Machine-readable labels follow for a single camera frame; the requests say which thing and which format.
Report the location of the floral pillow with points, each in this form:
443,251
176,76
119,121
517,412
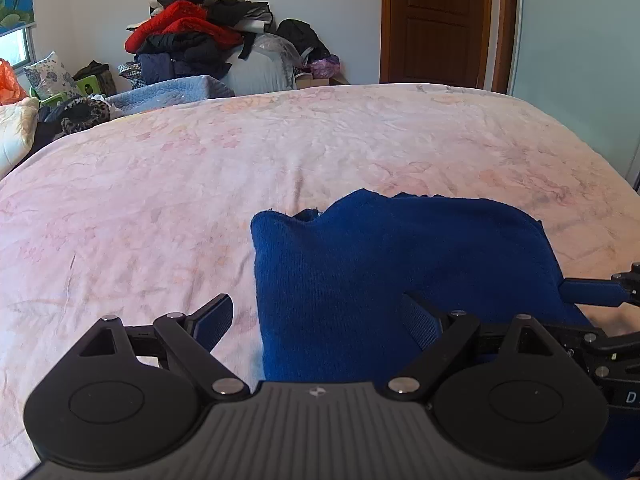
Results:
50,75

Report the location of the black jacket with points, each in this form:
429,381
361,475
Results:
240,17

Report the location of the green plastic stool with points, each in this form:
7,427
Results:
85,84

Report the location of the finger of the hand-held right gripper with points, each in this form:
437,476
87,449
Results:
615,342
590,292

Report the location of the dark navy puffer jacket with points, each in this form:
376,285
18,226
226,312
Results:
175,57

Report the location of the blue knit sweater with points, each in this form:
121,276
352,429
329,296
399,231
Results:
375,260

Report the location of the pink bag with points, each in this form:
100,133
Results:
325,66

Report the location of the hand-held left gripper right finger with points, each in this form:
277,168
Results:
420,320

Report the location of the pink floral bed sheet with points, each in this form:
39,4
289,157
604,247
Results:
200,160

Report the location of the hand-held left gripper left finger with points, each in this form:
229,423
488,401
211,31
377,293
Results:
215,315

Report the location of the dark tote bag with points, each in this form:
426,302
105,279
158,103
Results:
97,75

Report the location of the light blue quilt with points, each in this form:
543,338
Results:
170,91

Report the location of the black backpack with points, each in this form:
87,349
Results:
300,37

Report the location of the grey cloth cover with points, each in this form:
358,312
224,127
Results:
260,77

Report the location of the cardboard box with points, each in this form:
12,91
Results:
312,82

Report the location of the red garment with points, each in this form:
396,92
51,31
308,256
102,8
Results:
175,22

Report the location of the leopard print cloth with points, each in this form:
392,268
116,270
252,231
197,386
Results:
80,112

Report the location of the window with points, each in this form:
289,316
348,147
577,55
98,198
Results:
12,47

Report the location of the clear plastic bag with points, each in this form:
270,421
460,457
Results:
275,47

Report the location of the brown wooden door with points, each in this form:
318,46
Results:
435,25

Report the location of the orange plastic bag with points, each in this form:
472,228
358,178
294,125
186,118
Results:
10,85

